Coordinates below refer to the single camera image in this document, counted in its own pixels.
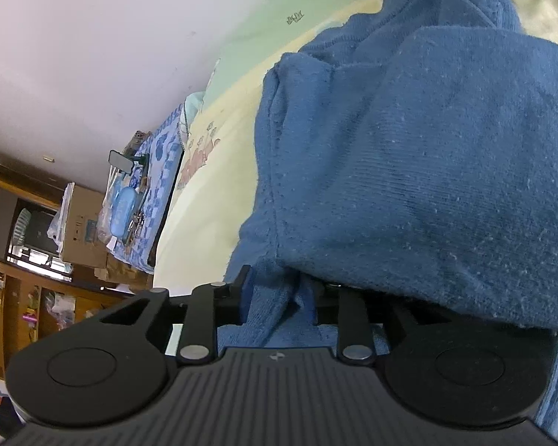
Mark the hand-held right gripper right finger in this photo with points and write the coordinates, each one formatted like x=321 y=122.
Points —
x=353 y=325

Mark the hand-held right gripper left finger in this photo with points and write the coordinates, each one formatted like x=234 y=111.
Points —
x=242 y=297

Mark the blue knit sweater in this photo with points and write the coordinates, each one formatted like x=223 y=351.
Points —
x=423 y=172

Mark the bunch of keys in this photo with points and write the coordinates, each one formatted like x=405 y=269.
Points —
x=134 y=230

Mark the light blue case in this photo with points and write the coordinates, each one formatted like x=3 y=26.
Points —
x=123 y=209

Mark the blue checkered cloth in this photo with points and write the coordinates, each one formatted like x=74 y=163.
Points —
x=160 y=158

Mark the brown cardboard box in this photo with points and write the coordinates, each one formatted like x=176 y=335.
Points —
x=81 y=227

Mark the black phone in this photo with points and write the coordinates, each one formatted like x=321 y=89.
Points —
x=121 y=160

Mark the pale green cloth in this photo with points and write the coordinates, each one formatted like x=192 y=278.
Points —
x=193 y=109

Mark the white plastic bag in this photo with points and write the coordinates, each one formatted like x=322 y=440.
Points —
x=58 y=227

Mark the black screen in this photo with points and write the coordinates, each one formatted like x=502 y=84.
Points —
x=39 y=232

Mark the green fan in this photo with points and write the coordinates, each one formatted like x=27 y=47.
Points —
x=21 y=225

